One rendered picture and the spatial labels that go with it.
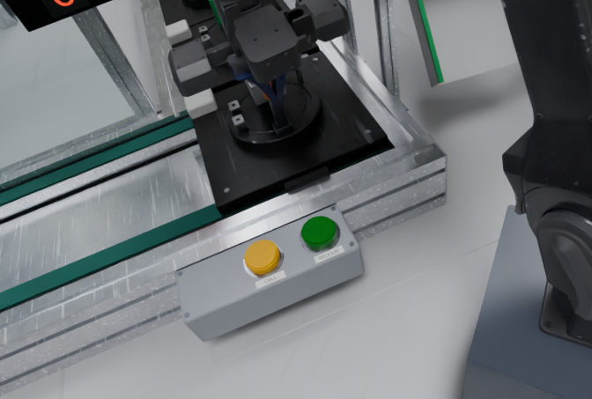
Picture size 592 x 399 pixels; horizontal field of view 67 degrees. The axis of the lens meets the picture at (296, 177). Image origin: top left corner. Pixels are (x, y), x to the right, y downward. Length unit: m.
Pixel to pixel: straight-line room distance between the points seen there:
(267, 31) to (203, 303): 0.29
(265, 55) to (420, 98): 0.46
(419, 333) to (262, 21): 0.38
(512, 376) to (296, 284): 0.26
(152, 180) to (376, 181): 0.36
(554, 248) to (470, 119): 0.53
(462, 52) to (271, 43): 0.31
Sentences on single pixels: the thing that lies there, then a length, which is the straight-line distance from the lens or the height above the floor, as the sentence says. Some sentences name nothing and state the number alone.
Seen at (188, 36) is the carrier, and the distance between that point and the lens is 0.94.
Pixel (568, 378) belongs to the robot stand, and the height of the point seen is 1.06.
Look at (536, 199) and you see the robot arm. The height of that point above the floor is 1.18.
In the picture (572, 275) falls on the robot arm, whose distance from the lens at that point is 0.27.
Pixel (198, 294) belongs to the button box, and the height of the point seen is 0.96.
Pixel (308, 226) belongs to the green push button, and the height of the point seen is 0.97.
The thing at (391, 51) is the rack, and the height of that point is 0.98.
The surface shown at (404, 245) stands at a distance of 0.62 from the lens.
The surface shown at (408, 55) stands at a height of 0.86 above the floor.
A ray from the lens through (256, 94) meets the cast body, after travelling 0.59.
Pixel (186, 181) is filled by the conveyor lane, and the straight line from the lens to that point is 0.71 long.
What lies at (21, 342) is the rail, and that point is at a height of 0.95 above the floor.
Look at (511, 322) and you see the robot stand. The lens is 0.36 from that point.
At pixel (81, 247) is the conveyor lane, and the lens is 0.73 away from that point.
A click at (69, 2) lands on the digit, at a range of 0.65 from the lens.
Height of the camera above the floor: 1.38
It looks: 47 degrees down
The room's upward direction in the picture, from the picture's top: 19 degrees counter-clockwise
